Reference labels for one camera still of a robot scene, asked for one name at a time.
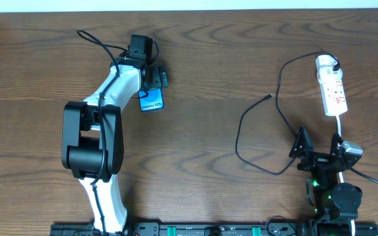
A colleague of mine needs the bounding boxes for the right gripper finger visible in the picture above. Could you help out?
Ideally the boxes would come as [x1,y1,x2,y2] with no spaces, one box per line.
[289,126,314,159]
[330,132,343,155]

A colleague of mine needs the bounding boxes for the black USB charging cable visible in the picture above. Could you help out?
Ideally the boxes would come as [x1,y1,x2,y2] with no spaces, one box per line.
[235,50,341,176]

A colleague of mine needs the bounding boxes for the blue Samsung Galaxy smartphone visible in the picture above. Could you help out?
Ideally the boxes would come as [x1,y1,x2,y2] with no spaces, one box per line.
[138,88,164,112]

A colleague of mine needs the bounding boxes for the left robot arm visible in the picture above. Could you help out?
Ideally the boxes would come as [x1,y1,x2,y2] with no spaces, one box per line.
[62,57,169,235]

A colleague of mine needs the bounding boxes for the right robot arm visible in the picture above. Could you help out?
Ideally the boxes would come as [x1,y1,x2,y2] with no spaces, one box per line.
[289,127,363,235]

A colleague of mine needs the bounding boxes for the white charger plug adapter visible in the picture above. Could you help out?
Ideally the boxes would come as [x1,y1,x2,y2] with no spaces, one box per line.
[316,54,341,71]

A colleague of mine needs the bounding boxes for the white power strip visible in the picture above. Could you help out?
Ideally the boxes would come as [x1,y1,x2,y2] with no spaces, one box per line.
[317,66,348,117]

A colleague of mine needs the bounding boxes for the white power strip cord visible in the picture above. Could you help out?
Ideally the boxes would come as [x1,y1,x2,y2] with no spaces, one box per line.
[335,114,356,236]

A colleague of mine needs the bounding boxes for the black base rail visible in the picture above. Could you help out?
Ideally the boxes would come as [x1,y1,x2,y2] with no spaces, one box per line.
[49,222,378,236]

